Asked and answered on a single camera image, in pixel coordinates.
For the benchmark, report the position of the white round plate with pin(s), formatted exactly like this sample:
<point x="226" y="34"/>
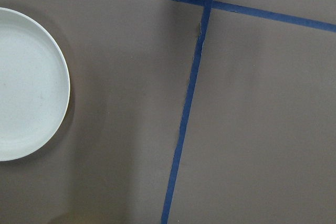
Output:
<point x="35" y="85"/>

